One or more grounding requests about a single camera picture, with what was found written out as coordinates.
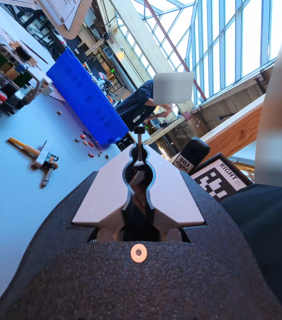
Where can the background workbench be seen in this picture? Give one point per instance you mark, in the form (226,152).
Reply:
(171,125)

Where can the white lego truck model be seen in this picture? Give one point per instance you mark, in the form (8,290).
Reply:
(6,75)

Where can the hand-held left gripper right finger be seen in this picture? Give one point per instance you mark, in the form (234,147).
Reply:
(173,197)

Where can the small black lego gear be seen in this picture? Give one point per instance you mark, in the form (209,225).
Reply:
(138,130)

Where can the person's dark clothing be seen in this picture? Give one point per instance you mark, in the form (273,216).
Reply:
(268,237)

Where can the glass window wall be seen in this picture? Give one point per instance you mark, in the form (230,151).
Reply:
(218,37)

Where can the wooden board with paper sheet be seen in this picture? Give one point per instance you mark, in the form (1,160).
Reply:
(66,12)

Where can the grey lego axle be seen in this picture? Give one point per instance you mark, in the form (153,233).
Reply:
(139,150)

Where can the wooden frame beam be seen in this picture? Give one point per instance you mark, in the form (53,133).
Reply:
(236,125)

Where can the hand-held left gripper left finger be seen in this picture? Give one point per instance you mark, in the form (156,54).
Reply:
(103,197)

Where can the grey beam gear assembly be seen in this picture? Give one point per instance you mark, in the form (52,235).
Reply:
(39,156)

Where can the blue plastic bin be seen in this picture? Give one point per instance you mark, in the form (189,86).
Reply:
(86,95)

